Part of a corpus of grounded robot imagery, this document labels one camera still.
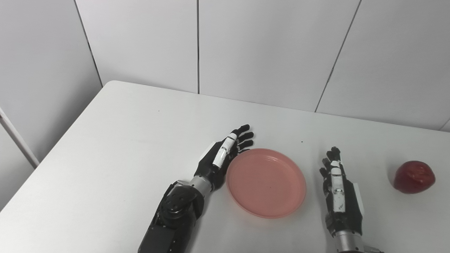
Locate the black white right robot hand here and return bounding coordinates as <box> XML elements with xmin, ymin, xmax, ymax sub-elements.
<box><xmin>319</xmin><ymin>147</ymin><xmax>365</xmax><ymax>236</ymax></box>

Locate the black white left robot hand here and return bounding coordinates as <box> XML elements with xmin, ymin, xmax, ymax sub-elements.
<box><xmin>194</xmin><ymin>124</ymin><xmax>254</xmax><ymax>191</ymax></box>

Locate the pink plastic plate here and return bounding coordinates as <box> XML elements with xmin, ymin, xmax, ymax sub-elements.
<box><xmin>226</xmin><ymin>148</ymin><xmax>307</xmax><ymax>219</ymax></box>

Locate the red apple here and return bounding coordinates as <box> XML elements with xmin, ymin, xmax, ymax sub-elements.
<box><xmin>393</xmin><ymin>161</ymin><xmax>436</xmax><ymax>194</ymax></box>

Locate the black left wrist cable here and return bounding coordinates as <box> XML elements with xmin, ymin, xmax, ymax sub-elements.
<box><xmin>160</xmin><ymin>181</ymin><xmax>184</xmax><ymax>213</ymax></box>

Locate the white partition post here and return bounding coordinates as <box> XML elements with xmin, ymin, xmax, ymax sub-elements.
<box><xmin>0</xmin><ymin>107</ymin><xmax>40</xmax><ymax>168</ymax></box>

